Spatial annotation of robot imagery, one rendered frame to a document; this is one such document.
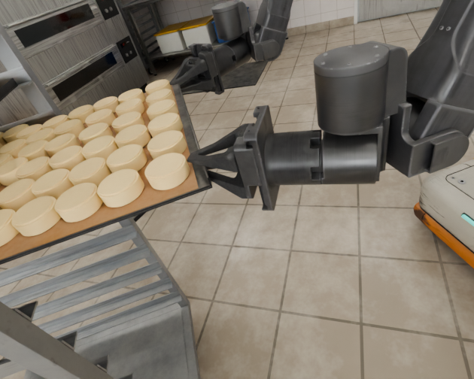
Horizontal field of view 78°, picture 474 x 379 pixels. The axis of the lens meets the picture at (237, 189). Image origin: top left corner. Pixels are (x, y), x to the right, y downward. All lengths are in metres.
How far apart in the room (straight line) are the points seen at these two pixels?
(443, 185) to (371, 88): 1.11
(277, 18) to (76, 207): 0.54
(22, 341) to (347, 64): 0.44
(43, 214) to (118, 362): 0.93
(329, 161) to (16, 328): 0.39
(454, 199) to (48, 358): 1.24
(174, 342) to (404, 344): 0.78
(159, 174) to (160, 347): 0.93
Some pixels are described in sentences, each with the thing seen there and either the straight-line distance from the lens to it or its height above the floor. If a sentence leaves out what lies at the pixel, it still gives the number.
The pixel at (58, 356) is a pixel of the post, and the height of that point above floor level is 0.80.
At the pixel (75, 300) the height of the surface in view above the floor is 0.41.
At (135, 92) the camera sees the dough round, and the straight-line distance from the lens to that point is 0.64.
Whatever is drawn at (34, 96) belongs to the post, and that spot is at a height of 1.01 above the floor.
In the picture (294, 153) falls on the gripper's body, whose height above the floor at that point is 0.98.
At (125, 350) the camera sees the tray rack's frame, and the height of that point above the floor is 0.15.
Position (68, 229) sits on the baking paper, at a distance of 0.38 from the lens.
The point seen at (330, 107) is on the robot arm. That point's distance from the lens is 0.27.
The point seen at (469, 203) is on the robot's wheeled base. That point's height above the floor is 0.28.
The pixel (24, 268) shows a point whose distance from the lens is 1.05.
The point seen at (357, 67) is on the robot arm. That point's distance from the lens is 0.25.
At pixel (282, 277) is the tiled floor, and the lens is 1.36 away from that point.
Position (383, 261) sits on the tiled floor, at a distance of 1.41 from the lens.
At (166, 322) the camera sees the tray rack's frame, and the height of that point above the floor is 0.15.
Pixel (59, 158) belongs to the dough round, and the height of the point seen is 0.97.
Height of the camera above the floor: 1.14
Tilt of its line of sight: 39 degrees down
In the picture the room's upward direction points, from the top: 18 degrees counter-clockwise
